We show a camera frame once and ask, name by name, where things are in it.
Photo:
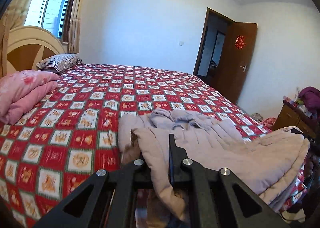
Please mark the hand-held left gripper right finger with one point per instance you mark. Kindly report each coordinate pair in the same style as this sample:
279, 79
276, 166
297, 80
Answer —
175, 163

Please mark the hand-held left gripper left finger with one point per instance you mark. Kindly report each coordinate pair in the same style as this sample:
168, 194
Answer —
130, 180

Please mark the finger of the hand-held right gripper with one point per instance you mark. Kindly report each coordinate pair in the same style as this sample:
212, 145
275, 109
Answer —
298, 133

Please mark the lilac quilted puffer jacket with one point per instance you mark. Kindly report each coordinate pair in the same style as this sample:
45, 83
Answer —
200, 143

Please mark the person's right hand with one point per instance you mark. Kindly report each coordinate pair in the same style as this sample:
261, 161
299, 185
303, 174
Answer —
313, 166

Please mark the wooden cabinet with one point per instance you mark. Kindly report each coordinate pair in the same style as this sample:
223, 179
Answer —
287, 118

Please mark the purple cloth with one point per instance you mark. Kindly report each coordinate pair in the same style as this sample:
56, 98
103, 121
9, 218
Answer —
311, 98

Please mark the grey cloth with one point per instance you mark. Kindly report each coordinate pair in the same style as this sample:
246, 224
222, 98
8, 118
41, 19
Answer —
257, 117

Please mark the brown wooden door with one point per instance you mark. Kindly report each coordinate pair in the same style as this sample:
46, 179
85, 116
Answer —
237, 80

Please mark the red patterned bed cover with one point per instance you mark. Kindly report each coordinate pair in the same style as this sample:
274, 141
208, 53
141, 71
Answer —
87, 98

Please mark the red paper door decoration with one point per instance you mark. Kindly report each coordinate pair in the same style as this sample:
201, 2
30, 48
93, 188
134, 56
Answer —
239, 41

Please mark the striped pillow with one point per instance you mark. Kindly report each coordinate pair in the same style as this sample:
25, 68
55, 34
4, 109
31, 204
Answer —
60, 62

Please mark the folded pink quilt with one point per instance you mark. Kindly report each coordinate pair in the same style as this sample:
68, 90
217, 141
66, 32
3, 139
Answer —
22, 90

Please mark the cream and wood headboard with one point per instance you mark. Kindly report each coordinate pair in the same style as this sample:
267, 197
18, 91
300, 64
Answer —
25, 48

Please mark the window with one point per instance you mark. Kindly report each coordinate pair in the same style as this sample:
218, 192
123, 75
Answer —
50, 5

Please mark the brown door frame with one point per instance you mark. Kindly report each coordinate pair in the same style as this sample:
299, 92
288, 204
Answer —
202, 38

